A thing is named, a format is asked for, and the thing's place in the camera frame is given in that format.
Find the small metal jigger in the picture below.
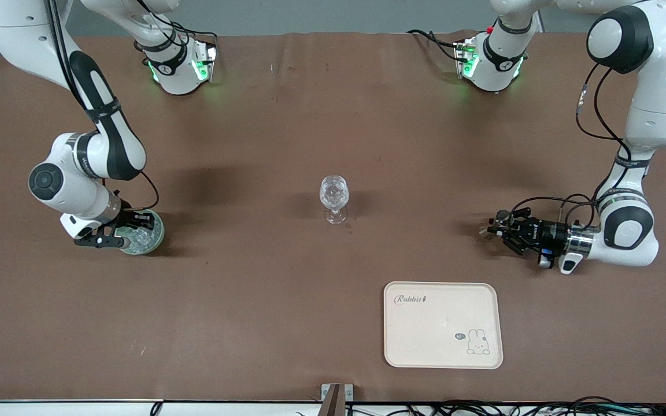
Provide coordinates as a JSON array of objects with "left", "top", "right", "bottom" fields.
[{"left": 480, "top": 210, "right": 520, "bottom": 238}]

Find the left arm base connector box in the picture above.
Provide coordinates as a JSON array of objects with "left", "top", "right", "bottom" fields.
[{"left": 454, "top": 37, "right": 479, "bottom": 79}]

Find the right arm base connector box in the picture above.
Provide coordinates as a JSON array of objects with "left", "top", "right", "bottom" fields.
[{"left": 192, "top": 38, "right": 219, "bottom": 83}]

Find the clear ice cubes heap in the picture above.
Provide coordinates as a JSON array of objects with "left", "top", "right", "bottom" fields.
[{"left": 123, "top": 226, "right": 162, "bottom": 252}]

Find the clear cut wine glass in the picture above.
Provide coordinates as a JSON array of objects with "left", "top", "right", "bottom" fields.
[{"left": 319, "top": 175, "right": 349, "bottom": 225}]

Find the pale green ceramic bowl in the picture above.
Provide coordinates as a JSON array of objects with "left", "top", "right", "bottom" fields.
[{"left": 118, "top": 209, "right": 166, "bottom": 256}]

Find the cream rabbit print tray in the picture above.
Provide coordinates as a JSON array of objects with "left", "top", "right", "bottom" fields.
[{"left": 383, "top": 281, "right": 504, "bottom": 370}]

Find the brown table cover sheet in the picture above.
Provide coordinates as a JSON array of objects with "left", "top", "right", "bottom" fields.
[{"left": 0, "top": 30, "right": 666, "bottom": 404}]

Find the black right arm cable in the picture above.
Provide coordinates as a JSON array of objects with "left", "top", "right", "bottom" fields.
[{"left": 47, "top": 0, "right": 161, "bottom": 211}]

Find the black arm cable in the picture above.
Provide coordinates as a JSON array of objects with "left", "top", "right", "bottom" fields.
[
  {"left": 47, "top": 0, "right": 161, "bottom": 211},
  {"left": 509, "top": 62, "right": 634, "bottom": 229}
]

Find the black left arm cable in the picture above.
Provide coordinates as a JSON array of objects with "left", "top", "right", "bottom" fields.
[{"left": 509, "top": 62, "right": 634, "bottom": 229}]

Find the black cable bundle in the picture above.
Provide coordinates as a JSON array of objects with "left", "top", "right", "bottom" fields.
[{"left": 295, "top": 396, "right": 666, "bottom": 416}]

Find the black right base cable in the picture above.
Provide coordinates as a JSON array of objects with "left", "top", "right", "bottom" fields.
[{"left": 180, "top": 28, "right": 219, "bottom": 48}]

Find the black base cable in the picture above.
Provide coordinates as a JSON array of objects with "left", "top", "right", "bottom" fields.
[
  {"left": 406, "top": 29, "right": 468, "bottom": 62},
  {"left": 180, "top": 28, "right": 219, "bottom": 48}
]

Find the black left base cable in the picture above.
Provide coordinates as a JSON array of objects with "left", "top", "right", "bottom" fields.
[{"left": 406, "top": 29, "right": 468, "bottom": 62}]

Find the metal table edge bracket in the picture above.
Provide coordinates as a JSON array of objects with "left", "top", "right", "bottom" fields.
[{"left": 320, "top": 383, "right": 354, "bottom": 416}]

